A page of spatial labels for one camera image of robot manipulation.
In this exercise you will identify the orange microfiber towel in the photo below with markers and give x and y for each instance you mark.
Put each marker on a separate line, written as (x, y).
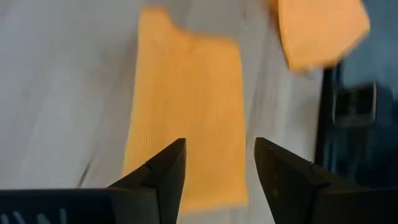
(320, 31)
(186, 93)

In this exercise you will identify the black aluminium table frame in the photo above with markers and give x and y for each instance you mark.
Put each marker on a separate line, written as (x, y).
(323, 118)

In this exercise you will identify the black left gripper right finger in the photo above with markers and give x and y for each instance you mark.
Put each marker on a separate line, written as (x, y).
(289, 186)

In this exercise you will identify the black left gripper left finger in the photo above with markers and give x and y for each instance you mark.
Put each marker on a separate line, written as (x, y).
(155, 186)

